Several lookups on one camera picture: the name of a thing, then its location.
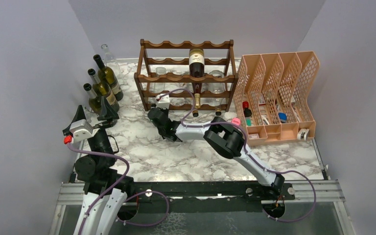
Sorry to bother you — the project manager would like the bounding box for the green wine bottle white label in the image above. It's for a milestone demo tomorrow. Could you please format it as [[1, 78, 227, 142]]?
[[88, 69, 120, 113]]

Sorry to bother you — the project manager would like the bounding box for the green wine bottle cream label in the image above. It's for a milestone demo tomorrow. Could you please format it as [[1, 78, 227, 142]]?
[[93, 54, 124, 101]]

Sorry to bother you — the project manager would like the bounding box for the clear glass bottle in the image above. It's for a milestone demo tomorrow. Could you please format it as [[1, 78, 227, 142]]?
[[100, 44, 120, 76]]

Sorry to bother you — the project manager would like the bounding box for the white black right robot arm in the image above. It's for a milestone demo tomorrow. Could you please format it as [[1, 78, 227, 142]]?
[[147, 108, 285, 199]]

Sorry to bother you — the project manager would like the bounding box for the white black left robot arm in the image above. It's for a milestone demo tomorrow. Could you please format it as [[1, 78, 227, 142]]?
[[63, 97, 134, 235]]

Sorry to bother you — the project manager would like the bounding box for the brown wooden wine rack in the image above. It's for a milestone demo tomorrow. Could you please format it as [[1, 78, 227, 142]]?
[[134, 39, 238, 112]]

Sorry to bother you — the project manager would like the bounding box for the dark bottle gold foil neck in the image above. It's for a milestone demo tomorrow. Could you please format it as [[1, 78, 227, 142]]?
[[188, 49, 205, 109]]

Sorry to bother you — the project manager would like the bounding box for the clear bottle in lower rack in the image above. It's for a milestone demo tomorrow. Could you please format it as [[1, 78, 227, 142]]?
[[208, 70, 225, 117]]

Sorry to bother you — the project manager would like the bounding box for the pink capped small bottle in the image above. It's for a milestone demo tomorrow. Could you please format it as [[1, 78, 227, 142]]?
[[231, 117, 241, 126]]

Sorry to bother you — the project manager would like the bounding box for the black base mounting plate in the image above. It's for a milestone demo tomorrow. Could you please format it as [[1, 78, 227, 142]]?
[[118, 181, 295, 219]]

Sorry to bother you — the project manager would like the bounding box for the red black stamp in organizer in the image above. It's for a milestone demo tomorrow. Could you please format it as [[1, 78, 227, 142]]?
[[242, 101, 253, 118]]

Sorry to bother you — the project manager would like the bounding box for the orange plastic file organizer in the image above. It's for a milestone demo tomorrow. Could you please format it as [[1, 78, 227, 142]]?
[[233, 51, 320, 146]]

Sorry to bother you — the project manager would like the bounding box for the aluminium frame rail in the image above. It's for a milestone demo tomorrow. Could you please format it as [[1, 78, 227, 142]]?
[[48, 58, 357, 235]]

